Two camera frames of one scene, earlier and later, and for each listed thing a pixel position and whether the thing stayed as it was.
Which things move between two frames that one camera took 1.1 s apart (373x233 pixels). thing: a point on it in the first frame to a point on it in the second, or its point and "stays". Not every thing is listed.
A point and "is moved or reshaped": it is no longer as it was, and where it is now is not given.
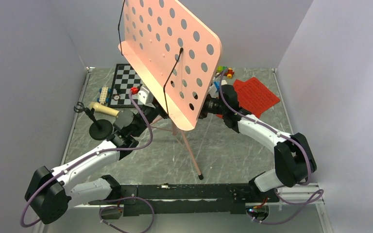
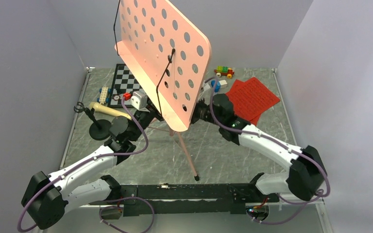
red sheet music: [253, 95] stays
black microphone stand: [100, 129] stays
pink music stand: [177, 57] is moved or reshaped
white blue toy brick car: [103, 98] stays
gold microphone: [99, 108] stays
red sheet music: [257, 111] is moved or reshaped
